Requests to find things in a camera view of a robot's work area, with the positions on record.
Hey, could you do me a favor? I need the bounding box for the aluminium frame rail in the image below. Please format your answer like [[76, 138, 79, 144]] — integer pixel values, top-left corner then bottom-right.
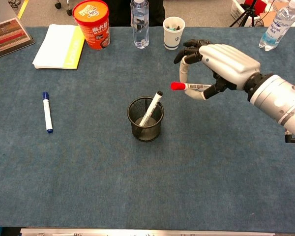
[[20, 227, 276, 236]]

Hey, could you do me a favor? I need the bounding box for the white plastic crate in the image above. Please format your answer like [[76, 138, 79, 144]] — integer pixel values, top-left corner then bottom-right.
[[230, 0, 268, 20]]

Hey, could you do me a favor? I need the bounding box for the black mesh pen holder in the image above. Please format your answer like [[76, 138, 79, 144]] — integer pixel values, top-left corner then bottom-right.
[[127, 96, 165, 143]]

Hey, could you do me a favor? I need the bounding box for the white paper cup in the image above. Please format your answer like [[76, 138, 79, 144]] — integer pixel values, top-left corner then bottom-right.
[[163, 16, 186, 51]]

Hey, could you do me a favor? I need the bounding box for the labelled plastic water bottle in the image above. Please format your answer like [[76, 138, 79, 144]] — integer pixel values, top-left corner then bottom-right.
[[258, 0, 295, 52]]

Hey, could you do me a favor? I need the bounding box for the black-capped white marker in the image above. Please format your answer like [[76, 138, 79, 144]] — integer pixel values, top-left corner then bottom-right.
[[139, 90, 163, 127]]

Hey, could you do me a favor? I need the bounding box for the black chair castor base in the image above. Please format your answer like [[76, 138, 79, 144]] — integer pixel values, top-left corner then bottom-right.
[[54, 0, 73, 16]]

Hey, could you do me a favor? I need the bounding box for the black camera tripod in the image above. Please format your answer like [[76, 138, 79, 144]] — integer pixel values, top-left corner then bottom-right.
[[230, 0, 259, 28]]

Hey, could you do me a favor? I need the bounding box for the clear unlabelled water bottle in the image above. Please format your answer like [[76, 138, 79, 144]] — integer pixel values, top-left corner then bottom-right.
[[130, 0, 150, 49]]

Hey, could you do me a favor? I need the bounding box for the white and yellow notepad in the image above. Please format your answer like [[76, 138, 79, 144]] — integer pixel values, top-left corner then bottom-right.
[[32, 24, 86, 70]]

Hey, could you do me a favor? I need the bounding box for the orange instant noodle cup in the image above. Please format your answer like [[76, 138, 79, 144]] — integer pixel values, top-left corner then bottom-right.
[[72, 0, 111, 51]]

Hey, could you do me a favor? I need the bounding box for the red-capped white marker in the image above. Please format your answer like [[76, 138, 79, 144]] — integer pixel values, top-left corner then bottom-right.
[[171, 82, 213, 92]]

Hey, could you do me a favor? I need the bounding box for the blue-capped white marker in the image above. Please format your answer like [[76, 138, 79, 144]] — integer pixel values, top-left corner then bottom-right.
[[42, 91, 54, 134]]

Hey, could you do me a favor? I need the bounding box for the blue felt table mat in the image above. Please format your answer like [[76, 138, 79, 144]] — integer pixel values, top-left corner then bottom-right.
[[0, 26, 295, 228]]

